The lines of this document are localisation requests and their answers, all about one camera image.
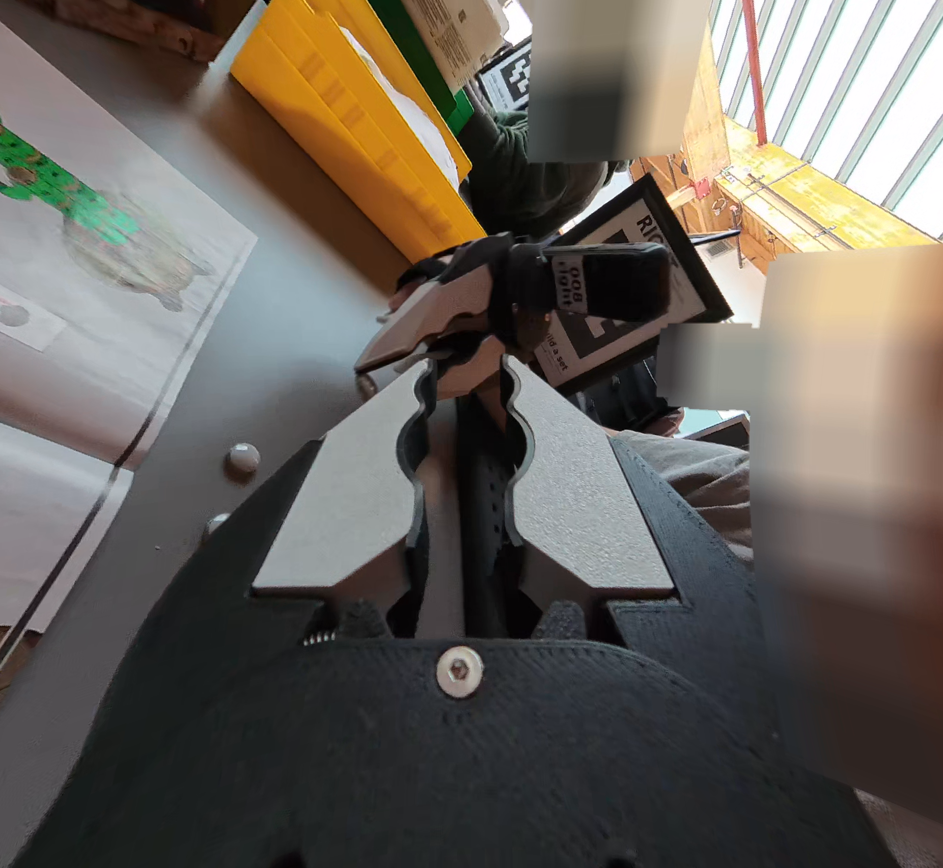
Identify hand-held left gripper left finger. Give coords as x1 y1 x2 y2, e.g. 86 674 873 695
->
252 360 437 637

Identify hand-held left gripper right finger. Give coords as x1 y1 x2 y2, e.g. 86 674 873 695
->
501 354 676 635

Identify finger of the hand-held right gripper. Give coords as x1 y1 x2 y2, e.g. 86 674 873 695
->
355 264 502 374
433 336 511 401

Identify scattered grey lego studs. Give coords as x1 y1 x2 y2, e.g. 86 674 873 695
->
205 441 262 538

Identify white lego instruction booklet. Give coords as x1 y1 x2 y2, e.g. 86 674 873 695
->
0 21 259 651

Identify person's right hand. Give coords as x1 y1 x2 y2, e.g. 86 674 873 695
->
387 273 444 318

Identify black framed marker sign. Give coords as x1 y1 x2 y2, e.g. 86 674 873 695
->
532 173 734 395

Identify black perforated pad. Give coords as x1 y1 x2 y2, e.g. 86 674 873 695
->
457 397 531 637

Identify white paper sheet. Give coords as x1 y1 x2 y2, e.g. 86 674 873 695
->
339 28 461 184

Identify yellow plastic bin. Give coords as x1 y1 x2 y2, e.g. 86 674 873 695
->
230 0 487 261

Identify small marker sign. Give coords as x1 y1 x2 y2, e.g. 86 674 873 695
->
477 39 533 110

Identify red ceiling pipe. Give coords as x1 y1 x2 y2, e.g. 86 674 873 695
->
733 0 771 147

